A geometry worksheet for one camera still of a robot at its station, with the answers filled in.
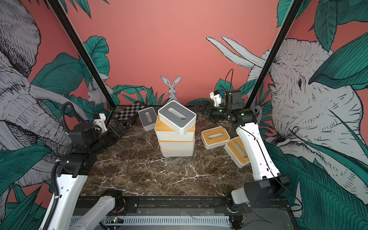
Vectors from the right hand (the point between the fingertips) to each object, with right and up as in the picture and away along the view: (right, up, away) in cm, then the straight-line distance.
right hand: (196, 109), depth 68 cm
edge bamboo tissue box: (+27, -24, +23) cm, 43 cm away
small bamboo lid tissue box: (+14, -17, +33) cm, 40 cm away
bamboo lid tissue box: (-16, -12, +5) cm, 21 cm away
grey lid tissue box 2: (-36, -4, +44) cm, 57 cm away
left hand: (-32, -7, -2) cm, 32 cm away
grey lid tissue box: (-9, -4, +2) cm, 10 cm away
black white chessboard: (-51, +2, +46) cm, 68 cm away
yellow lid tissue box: (-6, -26, +23) cm, 36 cm away
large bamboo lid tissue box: (-10, -20, +14) cm, 26 cm away
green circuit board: (-41, -55, +2) cm, 68 cm away
